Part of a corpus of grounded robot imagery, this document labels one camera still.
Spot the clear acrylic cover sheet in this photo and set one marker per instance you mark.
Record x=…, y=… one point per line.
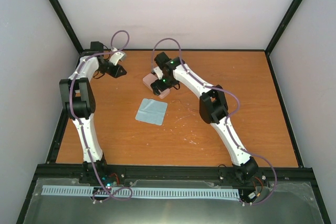
x=281, y=203

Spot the pink glasses case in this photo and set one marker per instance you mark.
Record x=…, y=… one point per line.
x=152, y=82

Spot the light blue cable duct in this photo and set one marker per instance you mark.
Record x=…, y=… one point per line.
x=143, y=193

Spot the thin brown frame glasses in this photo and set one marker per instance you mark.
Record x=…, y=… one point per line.
x=186, y=106

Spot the black frame post right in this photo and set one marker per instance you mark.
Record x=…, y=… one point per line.
x=289, y=14

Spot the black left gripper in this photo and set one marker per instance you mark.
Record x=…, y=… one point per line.
x=116, y=74

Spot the black frame post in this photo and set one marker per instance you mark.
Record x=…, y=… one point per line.
x=289, y=14
x=66, y=24

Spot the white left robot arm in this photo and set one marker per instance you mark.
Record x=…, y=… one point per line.
x=78, y=99

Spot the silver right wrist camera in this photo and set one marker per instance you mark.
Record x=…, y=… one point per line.
x=157, y=72

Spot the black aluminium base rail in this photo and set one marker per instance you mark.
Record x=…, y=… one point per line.
x=125, y=174

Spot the black frame post left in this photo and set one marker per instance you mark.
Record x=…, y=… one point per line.
x=66, y=24

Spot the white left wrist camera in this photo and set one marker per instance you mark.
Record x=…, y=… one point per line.
x=116, y=56

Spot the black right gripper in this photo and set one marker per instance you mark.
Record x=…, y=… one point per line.
x=160, y=87

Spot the light blue cleaning cloth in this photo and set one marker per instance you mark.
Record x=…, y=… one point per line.
x=151, y=112

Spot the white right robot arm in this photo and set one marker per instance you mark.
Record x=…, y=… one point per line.
x=213, y=108

